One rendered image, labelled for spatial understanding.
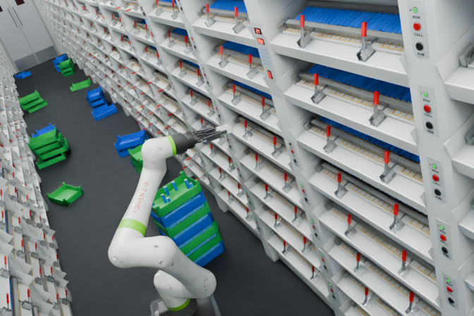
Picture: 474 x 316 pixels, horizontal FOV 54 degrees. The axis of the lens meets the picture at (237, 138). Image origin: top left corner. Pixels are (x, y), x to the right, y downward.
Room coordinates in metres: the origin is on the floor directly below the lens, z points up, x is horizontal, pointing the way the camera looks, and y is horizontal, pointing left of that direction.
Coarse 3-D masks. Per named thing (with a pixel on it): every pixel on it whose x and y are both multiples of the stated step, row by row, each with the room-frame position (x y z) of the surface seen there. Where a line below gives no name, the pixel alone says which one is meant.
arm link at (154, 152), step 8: (168, 136) 1.89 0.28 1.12; (144, 144) 1.85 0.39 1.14; (152, 144) 1.83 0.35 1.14; (160, 144) 1.84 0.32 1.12; (168, 144) 1.84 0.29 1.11; (144, 152) 1.82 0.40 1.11; (152, 152) 1.81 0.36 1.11; (160, 152) 1.81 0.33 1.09; (168, 152) 1.83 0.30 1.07; (144, 160) 1.84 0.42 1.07; (152, 160) 1.81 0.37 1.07; (160, 160) 1.82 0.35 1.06; (152, 168) 1.84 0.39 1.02
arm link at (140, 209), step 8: (144, 168) 1.88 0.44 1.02; (160, 168) 1.85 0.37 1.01; (144, 176) 1.83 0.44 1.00; (152, 176) 1.82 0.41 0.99; (160, 176) 1.85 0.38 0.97; (144, 184) 1.79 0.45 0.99; (152, 184) 1.79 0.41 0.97; (136, 192) 1.77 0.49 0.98; (144, 192) 1.75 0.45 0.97; (152, 192) 1.77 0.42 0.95; (136, 200) 1.71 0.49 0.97; (144, 200) 1.71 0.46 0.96; (152, 200) 1.74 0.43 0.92; (128, 208) 1.69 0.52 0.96; (136, 208) 1.67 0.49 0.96; (144, 208) 1.68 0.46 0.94; (128, 216) 1.64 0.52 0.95; (136, 216) 1.63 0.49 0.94; (144, 216) 1.65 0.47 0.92; (144, 224) 1.62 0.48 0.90
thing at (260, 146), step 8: (232, 120) 2.17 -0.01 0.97; (240, 128) 2.11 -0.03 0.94; (248, 128) 2.06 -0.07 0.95; (240, 136) 2.05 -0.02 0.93; (256, 136) 1.96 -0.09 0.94; (264, 136) 1.93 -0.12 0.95; (248, 144) 1.97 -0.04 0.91; (256, 144) 1.91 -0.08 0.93; (264, 144) 1.87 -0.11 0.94; (280, 144) 1.80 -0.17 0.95; (264, 152) 1.82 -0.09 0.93; (272, 160) 1.77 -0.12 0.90; (280, 160) 1.70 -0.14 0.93; (288, 160) 1.67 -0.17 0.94; (288, 168) 1.63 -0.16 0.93
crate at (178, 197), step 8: (184, 176) 2.58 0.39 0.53; (168, 184) 2.54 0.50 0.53; (176, 184) 2.56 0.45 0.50; (184, 184) 2.56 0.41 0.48; (160, 192) 2.51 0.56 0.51; (176, 192) 2.50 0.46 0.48; (184, 192) 2.47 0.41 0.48; (192, 192) 2.39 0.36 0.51; (160, 200) 2.46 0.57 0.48; (176, 200) 2.34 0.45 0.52; (184, 200) 2.36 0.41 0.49; (152, 208) 2.35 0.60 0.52; (160, 208) 2.29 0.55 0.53; (168, 208) 2.31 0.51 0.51; (160, 216) 2.28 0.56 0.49
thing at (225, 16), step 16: (208, 0) 2.20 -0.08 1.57; (224, 0) 2.10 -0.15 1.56; (240, 0) 1.98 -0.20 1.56; (192, 16) 2.16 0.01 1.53; (208, 16) 1.99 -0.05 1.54; (224, 16) 1.94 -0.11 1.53; (240, 16) 1.81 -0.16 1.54; (208, 32) 2.01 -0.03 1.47; (224, 32) 1.83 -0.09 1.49; (240, 32) 1.73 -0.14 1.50
